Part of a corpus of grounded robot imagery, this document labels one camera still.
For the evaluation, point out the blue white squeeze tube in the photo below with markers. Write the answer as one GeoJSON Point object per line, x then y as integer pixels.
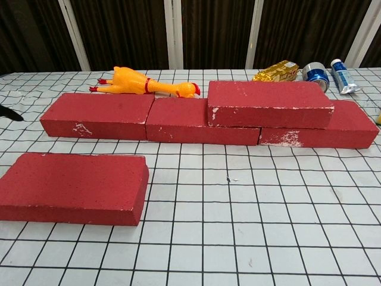
{"type": "Point", "coordinates": [342, 76]}

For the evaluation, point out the gold foil snack package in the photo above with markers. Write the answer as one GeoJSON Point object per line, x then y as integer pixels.
{"type": "Point", "coordinates": [276, 74]}

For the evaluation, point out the yellow sponge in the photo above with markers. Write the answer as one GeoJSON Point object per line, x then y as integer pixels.
{"type": "Point", "coordinates": [379, 118]}

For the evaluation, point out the white black grid tablecloth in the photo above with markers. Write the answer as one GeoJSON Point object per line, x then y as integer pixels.
{"type": "Point", "coordinates": [202, 238]}

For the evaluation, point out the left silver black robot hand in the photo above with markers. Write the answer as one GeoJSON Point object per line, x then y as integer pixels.
{"type": "Point", "coordinates": [10, 113]}

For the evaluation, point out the red brick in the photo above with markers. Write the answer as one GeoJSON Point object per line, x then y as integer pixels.
{"type": "Point", "coordinates": [268, 101]}
{"type": "Point", "coordinates": [351, 128]}
{"type": "Point", "coordinates": [101, 111]}
{"type": "Point", "coordinates": [178, 119]}
{"type": "Point", "coordinates": [74, 184]}

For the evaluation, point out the blue silver drink can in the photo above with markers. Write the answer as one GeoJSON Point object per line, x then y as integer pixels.
{"type": "Point", "coordinates": [316, 74]}

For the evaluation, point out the white metal frame pole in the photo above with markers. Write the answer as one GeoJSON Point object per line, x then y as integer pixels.
{"type": "Point", "coordinates": [173, 32]}
{"type": "Point", "coordinates": [361, 35]}
{"type": "Point", "coordinates": [255, 32]}
{"type": "Point", "coordinates": [74, 35]}

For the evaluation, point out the dark brown curtain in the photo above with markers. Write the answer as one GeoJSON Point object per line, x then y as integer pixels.
{"type": "Point", "coordinates": [125, 29]}

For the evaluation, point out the yellow rubber chicken toy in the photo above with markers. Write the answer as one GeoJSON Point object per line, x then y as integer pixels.
{"type": "Point", "coordinates": [131, 81]}

